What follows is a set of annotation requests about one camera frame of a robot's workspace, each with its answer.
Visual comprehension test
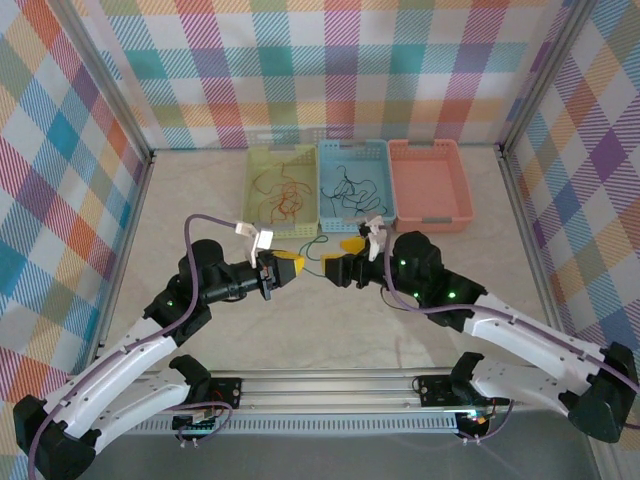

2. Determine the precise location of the thin green cable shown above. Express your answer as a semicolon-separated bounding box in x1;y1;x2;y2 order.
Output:
298;233;332;277

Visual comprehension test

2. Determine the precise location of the thin dark blue cable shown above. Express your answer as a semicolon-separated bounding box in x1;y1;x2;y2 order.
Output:
319;177;390;215

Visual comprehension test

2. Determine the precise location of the thin orange cable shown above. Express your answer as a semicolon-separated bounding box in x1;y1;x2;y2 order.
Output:
257;180;315;225

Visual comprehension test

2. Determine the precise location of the thin red-brown cable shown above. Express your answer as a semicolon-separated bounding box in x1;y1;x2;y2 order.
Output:
251;160;302;201

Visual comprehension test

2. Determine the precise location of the green plastic basket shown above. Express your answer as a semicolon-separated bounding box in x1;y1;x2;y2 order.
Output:
241;144;321;240

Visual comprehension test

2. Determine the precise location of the blue plastic basket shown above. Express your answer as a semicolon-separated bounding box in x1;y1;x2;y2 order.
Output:
317;139;397;234

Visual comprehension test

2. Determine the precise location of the pink plastic basket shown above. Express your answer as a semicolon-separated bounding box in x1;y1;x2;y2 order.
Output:
387;138;475;235

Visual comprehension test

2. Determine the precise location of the small controller circuit board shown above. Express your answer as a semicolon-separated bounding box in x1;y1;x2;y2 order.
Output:
457;407;496;431
171;407;224;432

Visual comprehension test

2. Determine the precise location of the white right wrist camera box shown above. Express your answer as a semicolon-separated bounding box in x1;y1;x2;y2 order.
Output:
348;213;389;262

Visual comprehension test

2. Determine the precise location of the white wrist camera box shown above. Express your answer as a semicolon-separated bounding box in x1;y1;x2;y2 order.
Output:
348;213;389;262
233;221;275;269

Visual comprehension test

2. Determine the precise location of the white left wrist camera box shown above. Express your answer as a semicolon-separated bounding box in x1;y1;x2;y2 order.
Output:
233;221;275;269

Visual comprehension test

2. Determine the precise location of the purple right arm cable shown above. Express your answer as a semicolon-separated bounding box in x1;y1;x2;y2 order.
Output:
379;227;640;446

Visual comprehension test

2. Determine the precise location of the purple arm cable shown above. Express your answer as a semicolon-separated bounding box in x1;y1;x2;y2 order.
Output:
379;227;640;446
27;213;239;480

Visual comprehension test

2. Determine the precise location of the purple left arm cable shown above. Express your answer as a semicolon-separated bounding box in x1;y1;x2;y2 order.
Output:
27;213;239;480

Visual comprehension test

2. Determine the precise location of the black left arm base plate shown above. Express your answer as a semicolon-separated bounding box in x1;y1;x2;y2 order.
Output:
207;377;245;409

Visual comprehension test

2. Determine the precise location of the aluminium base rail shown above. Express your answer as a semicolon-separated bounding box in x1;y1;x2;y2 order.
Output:
59;368;607;411

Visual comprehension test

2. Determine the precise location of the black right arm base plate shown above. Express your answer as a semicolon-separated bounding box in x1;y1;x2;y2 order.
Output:
413;373;511;407

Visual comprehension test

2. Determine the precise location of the grey slotted cable duct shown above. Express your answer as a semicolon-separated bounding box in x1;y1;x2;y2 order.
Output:
107;410;464;437

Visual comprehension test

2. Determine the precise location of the aluminium frame post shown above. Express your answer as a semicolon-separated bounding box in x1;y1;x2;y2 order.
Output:
497;0;599;156
52;0;155;169

